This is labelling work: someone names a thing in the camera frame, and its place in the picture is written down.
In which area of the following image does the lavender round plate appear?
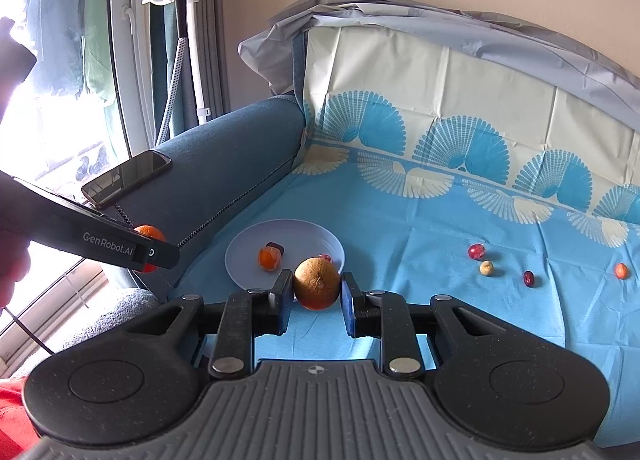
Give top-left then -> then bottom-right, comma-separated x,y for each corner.
224,220 -> 346,291

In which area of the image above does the green hanging garment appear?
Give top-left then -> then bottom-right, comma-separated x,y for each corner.
82,0 -> 120,107

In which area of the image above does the red garment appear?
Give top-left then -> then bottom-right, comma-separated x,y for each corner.
0,375 -> 48,460

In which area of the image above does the grey textured blanket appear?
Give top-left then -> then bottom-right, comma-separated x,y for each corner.
65,287 -> 168,343

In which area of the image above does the thin black strap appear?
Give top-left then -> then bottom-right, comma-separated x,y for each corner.
4,307 -> 55,357

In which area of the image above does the orange tangerine with brown patch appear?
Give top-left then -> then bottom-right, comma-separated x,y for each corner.
293,257 -> 342,311

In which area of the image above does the blue sofa armrest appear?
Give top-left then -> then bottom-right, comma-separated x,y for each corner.
115,30 -> 310,303

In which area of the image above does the black coiled cable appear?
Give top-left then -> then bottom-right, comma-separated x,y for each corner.
114,199 -> 135,230

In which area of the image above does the person's left hand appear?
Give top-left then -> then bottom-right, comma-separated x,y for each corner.
0,239 -> 31,308

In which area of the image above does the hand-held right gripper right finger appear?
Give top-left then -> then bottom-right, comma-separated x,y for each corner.
340,271 -> 483,377

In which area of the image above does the blue fan-patterned cloth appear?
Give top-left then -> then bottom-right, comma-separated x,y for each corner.
172,25 -> 640,451

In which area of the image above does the black smartphone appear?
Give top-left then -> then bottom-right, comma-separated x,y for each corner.
81,150 -> 173,210

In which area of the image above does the dark grey-green curtain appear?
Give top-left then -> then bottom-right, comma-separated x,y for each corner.
150,0 -> 232,146

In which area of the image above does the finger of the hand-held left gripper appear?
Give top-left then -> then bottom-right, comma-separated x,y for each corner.
134,234 -> 181,272

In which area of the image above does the white garment steamer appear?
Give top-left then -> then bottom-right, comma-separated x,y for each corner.
141,0 -> 249,147

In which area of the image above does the light blue hanging shirt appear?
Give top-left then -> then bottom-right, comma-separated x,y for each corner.
25,0 -> 90,97

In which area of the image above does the white window frame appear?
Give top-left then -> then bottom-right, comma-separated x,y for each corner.
107,0 -> 153,153

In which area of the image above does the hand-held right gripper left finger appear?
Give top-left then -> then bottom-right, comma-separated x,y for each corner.
150,269 -> 295,380

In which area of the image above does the grey cover sheet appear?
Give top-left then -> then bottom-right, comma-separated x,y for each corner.
238,0 -> 640,133

